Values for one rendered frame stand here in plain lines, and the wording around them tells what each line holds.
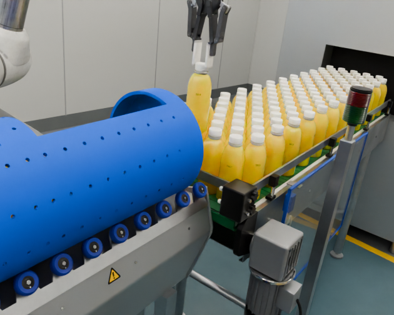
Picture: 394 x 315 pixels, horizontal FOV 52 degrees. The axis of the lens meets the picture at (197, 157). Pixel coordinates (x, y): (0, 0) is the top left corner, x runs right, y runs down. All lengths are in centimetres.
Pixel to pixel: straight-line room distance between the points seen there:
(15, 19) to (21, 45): 8
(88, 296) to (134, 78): 385
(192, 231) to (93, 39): 330
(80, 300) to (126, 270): 13
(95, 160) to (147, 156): 13
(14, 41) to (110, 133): 75
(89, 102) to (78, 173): 361
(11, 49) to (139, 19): 313
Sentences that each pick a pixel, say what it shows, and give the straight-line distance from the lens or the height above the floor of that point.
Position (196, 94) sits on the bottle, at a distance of 118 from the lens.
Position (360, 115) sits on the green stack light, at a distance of 126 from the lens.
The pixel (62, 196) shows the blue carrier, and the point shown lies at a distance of 74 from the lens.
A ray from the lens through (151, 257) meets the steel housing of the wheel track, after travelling 103.
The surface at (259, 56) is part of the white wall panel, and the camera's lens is 609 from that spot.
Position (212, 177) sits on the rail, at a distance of 119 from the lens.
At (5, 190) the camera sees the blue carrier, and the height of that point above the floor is 117.
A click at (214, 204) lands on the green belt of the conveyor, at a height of 90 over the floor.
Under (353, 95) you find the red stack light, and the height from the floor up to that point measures 124.
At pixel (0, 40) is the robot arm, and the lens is 150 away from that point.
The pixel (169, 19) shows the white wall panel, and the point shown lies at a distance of 483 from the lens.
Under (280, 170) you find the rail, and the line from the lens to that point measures 132.
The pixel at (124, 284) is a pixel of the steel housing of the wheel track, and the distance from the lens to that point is 99.
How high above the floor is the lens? 150
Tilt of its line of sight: 24 degrees down
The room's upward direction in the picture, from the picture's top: 6 degrees clockwise
